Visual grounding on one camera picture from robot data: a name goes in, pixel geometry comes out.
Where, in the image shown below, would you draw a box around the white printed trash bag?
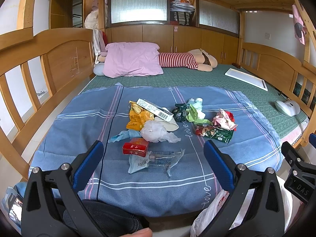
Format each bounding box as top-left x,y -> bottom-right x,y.
190,176 -> 293,237

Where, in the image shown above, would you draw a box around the green snack packet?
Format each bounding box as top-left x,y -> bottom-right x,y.
195,125 -> 234,144

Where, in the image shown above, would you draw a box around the pink printed plastic package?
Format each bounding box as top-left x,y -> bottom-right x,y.
212,109 -> 238,131

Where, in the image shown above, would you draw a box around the clear plastic bottle wrapper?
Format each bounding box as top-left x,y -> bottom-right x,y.
128,149 -> 185,178

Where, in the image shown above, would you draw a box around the red cigarette pack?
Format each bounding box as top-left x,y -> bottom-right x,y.
122,138 -> 149,157

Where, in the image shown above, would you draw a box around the light blue wrapper strip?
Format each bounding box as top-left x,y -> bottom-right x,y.
108,130 -> 141,143

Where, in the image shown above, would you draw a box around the lime green wrapper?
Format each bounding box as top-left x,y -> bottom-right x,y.
186,104 -> 213,125

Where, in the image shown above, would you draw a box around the dark green wrapper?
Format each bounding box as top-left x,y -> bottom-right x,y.
171,103 -> 189,122

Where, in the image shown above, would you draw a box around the orange chip bag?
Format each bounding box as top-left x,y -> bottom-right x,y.
126,101 -> 154,131

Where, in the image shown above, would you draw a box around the white plastic bag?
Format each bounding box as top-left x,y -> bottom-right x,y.
140,120 -> 181,143

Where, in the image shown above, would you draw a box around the white barcode carton box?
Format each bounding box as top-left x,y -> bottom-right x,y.
137,99 -> 173,122

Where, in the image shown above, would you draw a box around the person's left hand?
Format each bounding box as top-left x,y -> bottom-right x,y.
120,228 -> 153,237

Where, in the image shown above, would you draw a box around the white curved device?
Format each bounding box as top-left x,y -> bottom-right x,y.
274,100 -> 300,117

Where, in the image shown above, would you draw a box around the white flat tray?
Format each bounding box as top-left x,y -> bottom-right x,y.
225,68 -> 268,91

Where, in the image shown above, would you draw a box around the light blue white tissue wad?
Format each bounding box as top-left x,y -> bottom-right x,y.
187,97 -> 205,119

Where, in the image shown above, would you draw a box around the blue striped blanket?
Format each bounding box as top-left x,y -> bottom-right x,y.
31,85 -> 284,217

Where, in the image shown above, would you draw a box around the green bed mat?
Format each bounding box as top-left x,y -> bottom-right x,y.
84,64 -> 309,139

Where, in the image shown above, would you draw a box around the light blue small pillow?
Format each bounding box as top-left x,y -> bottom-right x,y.
93,63 -> 104,76

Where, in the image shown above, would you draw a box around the pink hanging cloth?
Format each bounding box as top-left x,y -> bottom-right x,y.
292,4 -> 307,45

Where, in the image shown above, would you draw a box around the striped plush doll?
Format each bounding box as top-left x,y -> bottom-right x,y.
159,49 -> 218,72

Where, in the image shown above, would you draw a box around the pink pillow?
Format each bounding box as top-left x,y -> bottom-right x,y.
103,42 -> 163,78

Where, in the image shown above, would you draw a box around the frosted window right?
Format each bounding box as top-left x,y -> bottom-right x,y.
199,0 -> 239,34

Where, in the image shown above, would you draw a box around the frosted window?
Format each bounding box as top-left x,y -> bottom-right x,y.
199,0 -> 239,34
110,0 -> 167,24

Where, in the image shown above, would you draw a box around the stack of books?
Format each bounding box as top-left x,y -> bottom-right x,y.
169,0 -> 196,26

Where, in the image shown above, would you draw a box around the frosted window left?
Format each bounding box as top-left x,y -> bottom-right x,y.
110,0 -> 167,24

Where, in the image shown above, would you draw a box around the wooden bed rail right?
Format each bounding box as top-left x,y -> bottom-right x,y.
234,0 -> 315,148

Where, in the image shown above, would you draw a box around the wooden bed rail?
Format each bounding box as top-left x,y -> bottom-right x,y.
234,0 -> 315,148
1,0 -> 93,180

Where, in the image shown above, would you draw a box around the wooden bed rail left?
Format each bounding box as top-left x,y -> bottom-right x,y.
1,0 -> 93,180

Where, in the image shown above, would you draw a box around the wooden wall cabinets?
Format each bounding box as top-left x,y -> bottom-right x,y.
105,25 -> 238,65

